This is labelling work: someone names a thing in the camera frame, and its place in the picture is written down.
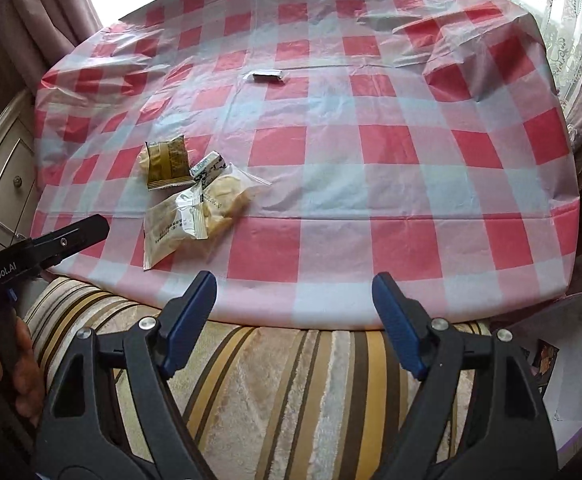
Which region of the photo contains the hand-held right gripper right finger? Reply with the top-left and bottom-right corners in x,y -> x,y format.
371,272 -> 559,480

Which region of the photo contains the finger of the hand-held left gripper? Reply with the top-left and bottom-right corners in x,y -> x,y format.
28,214 -> 110,271

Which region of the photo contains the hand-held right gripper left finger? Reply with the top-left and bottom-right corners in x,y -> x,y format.
36,271 -> 218,480

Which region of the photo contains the cream pastry packet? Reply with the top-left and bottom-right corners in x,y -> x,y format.
143,187 -> 212,272

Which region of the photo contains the olive brown snack packet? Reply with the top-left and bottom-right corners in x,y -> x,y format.
138,134 -> 192,191

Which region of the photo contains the small white green packet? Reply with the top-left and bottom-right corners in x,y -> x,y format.
189,151 -> 229,181

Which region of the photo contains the black cracker packet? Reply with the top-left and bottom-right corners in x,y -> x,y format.
532,341 -> 562,380

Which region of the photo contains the purple-edged white cardboard box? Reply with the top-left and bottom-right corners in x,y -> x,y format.
491,285 -> 582,456

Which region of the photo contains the person's left hand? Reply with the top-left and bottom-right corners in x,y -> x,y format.
12,316 -> 46,427

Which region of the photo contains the cream wooden cabinet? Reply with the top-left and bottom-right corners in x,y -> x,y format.
0,87 -> 39,248

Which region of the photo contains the red checked plastic tablecloth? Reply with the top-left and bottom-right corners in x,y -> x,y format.
30,0 -> 582,331

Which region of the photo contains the white lace curtain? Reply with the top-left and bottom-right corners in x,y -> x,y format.
491,0 -> 582,103

